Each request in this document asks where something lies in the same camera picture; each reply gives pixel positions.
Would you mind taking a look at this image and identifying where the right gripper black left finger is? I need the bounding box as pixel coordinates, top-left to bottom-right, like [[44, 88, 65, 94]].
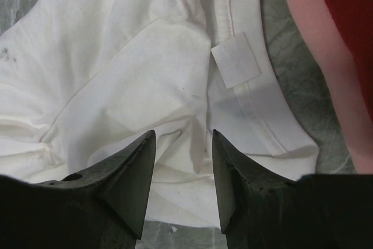
[[1, 130, 156, 248]]

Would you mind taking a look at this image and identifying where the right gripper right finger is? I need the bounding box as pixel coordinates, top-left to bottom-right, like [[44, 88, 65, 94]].
[[212, 131, 372, 249]]

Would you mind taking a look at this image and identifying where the cream white t-shirt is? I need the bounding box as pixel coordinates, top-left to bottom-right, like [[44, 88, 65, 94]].
[[1, 0, 319, 227]]

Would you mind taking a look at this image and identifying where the folded pink t-shirt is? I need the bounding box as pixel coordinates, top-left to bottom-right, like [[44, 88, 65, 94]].
[[286, 0, 372, 174]]

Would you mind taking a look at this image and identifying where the folded red t-shirt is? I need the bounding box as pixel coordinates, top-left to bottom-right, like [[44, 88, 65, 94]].
[[324, 0, 372, 114]]

